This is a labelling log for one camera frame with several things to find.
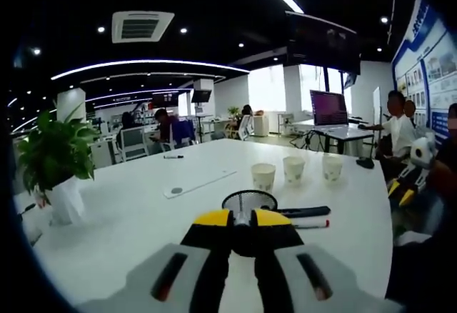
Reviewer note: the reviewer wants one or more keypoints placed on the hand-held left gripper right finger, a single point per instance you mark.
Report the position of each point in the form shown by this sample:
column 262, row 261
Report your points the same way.
column 314, row 277

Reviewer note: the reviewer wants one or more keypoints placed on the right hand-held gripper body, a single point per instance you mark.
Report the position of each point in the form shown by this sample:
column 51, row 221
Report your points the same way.
column 423, row 152

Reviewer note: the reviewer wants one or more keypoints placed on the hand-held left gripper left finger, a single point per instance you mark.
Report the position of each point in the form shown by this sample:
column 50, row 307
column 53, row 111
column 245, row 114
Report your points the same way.
column 168, row 277

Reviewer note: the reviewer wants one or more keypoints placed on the red whiteboard marker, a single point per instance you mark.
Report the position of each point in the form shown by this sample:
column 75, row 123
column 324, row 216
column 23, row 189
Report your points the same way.
column 308, row 223

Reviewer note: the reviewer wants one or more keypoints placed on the white paper cup green print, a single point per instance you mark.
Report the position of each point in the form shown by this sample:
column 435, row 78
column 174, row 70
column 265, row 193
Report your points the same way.
column 294, row 172
column 263, row 179
column 332, row 170

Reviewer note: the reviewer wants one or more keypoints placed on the black remote control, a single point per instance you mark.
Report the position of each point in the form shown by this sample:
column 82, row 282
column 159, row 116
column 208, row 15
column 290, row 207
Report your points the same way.
column 307, row 211

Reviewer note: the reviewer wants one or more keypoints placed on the black mesh pen holder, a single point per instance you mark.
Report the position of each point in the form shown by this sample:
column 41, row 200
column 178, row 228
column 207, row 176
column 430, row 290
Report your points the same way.
column 264, row 198

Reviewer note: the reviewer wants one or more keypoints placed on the black whiteboard marker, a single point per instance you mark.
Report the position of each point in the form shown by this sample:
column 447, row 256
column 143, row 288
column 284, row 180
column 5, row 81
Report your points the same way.
column 174, row 156

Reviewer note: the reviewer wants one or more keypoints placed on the black pen-like tool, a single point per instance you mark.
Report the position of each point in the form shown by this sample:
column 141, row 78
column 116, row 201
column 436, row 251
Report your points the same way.
column 26, row 209

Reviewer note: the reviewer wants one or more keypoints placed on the black computer mouse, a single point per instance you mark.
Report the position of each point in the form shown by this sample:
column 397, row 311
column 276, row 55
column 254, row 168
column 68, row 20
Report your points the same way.
column 366, row 163

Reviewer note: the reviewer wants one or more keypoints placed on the white standing panel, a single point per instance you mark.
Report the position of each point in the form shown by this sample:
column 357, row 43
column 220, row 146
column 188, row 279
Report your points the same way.
column 376, row 105

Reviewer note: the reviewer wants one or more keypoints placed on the operator in dark clothes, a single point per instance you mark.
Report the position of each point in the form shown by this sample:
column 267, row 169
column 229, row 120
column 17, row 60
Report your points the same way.
column 421, row 273

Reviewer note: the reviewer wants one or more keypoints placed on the purple screen monitor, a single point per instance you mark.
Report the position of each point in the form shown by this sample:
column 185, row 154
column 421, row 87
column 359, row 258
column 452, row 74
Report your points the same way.
column 328, row 107

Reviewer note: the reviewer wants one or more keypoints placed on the grey office chair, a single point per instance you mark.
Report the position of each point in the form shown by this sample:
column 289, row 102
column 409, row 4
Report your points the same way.
column 134, row 145

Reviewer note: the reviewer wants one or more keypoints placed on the grey flat device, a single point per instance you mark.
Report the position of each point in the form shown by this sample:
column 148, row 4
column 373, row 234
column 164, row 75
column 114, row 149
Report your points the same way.
column 35, row 238

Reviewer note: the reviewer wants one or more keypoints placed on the clear cup with red print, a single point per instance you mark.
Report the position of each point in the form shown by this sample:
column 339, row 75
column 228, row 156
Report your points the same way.
column 41, row 200

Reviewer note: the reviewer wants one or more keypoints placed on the large hanging black screen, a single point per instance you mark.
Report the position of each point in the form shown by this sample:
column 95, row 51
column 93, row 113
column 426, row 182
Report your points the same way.
column 321, row 41

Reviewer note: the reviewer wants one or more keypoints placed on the green potted plant white pot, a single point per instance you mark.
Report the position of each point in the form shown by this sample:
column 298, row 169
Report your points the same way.
column 53, row 148

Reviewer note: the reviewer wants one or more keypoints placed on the small green plant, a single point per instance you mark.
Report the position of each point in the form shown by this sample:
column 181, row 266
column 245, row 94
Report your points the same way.
column 235, row 111

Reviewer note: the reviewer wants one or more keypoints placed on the small hanging black monitor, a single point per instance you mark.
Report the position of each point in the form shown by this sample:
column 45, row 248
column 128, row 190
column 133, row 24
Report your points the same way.
column 201, row 95

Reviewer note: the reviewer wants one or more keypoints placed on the curved ceiling light strip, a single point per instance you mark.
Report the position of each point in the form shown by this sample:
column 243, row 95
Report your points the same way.
column 150, row 63

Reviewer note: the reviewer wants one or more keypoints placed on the ceiling air conditioner vent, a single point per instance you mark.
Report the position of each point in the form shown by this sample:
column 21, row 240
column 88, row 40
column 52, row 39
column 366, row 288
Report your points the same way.
column 141, row 27

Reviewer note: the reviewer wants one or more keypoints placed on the white desk black frame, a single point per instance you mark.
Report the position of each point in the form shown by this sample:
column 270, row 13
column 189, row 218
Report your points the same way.
column 339, row 134

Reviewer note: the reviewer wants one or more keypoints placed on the blue white wall poster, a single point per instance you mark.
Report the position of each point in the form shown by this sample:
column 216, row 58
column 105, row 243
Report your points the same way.
column 425, row 59

